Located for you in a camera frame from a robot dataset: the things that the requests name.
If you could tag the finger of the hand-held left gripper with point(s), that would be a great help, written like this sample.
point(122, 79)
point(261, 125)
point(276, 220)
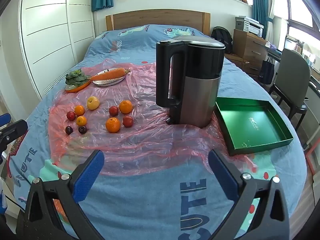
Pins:
point(5, 118)
point(15, 129)

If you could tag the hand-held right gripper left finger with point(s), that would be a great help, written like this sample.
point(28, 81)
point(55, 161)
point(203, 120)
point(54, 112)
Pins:
point(90, 172)

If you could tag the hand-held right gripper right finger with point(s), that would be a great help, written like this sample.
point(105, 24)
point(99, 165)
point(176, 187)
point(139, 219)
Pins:
point(223, 175)

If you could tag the dark plum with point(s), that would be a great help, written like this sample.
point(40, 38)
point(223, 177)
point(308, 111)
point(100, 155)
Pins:
point(82, 129)
point(69, 130)

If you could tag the small orange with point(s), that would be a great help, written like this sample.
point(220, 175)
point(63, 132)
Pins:
point(79, 110)
point(81, 120)

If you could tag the large orange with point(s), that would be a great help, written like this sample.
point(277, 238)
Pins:
point(113, 125)
point(125, 107)

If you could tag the red apple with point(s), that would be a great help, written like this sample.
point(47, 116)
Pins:
point(70, 115)
point(128, 121)
point(113, 110)

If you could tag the green tray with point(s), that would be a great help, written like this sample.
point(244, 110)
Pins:
point(252, 125)

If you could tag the yellow apple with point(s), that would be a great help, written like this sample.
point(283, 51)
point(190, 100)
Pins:
point(93, 103)

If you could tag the pink plastic sheet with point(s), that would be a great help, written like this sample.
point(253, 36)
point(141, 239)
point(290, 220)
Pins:
point(145, 140)

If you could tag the orange dish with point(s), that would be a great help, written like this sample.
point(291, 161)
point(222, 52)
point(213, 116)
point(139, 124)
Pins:
point(77, 89)

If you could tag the green bok choy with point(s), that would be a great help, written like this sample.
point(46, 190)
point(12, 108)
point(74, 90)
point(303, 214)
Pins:
point(75, 78)

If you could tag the black and steel electric kettle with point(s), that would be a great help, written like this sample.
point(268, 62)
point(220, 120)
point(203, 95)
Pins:
point(195, 92)

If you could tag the white patterned plate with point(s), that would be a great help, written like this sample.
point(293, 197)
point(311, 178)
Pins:
point(107, 82)

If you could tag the white wardrobe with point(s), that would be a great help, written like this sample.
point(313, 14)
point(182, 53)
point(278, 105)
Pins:
point(55, 35)

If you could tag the carrot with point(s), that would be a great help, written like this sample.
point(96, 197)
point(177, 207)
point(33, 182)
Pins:
point(110, 74)

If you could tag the black tote bag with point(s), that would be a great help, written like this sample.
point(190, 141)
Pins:
point(266, 71)

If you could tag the grey chair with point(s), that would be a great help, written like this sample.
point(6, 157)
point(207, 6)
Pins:
point(292, 77)

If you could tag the wooden dresser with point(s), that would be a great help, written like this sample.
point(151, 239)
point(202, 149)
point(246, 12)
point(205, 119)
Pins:
point(250, 50)

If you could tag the black backpack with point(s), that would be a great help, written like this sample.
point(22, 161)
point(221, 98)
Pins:
point(222, 38)

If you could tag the white printer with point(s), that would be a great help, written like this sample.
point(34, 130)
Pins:
point(250, 26)

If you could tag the wooden headboard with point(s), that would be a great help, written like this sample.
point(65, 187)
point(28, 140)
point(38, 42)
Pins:
point(155, 18)

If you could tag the window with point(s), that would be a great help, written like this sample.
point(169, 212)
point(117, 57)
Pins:
point(300, 17)

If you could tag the red frame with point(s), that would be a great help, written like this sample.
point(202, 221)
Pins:
point(312, 160)

